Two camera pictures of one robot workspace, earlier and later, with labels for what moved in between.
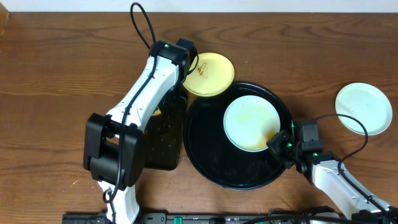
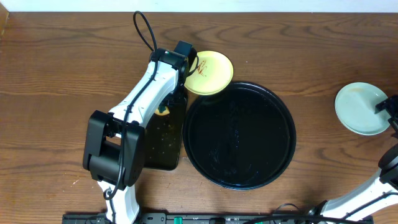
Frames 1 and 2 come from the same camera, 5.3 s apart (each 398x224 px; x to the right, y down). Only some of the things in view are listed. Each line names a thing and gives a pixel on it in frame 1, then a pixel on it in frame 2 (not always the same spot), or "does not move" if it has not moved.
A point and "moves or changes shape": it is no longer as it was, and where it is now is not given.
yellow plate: [214, 75] does not move
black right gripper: [278, 142] -> [387, 106]
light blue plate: [366, 102] does not move
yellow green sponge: [157, 111] moves or changes shape
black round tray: [214, 155] does not move
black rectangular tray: [164, 135] does not move
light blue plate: [249, 122] -> [355, 106]
